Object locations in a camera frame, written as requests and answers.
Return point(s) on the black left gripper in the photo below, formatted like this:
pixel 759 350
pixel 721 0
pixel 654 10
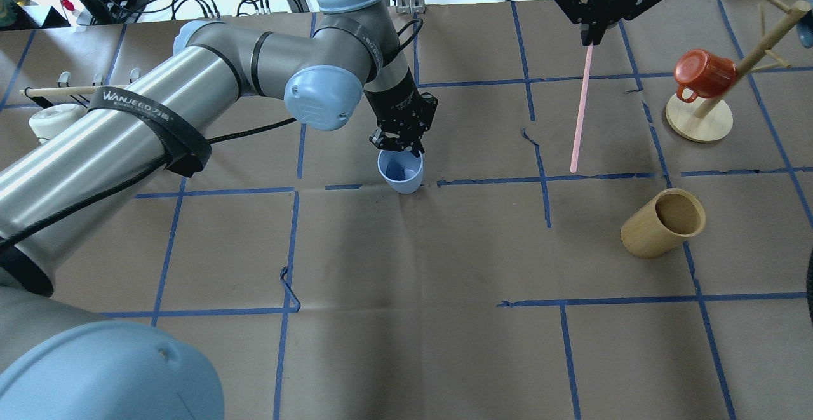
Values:
pixel 395 101

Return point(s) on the light blue plastic cup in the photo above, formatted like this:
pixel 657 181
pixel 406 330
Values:
pixel 402 170

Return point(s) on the pink chopstick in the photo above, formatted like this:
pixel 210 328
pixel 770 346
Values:
pixel 581 110

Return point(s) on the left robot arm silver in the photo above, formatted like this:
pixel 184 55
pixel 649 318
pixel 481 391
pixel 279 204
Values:
pixel 60 361

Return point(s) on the bamboo chopstick holder cup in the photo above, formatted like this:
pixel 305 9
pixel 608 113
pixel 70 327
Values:
pixel 663 224

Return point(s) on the orange red mug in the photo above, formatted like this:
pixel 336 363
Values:
pixel 702 74

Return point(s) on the wooden mug tree stand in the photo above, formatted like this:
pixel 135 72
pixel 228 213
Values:
pixel 697 110

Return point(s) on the blue mug on tree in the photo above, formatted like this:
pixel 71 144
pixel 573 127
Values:
pixel 804 30

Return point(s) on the white mug far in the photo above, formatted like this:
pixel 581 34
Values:
pixel 47 123

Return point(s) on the wooden rack handle rod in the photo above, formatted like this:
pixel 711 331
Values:
pixel 31 92

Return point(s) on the black wire mug rack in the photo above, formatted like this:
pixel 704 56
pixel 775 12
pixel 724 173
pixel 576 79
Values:
pixel 65 80

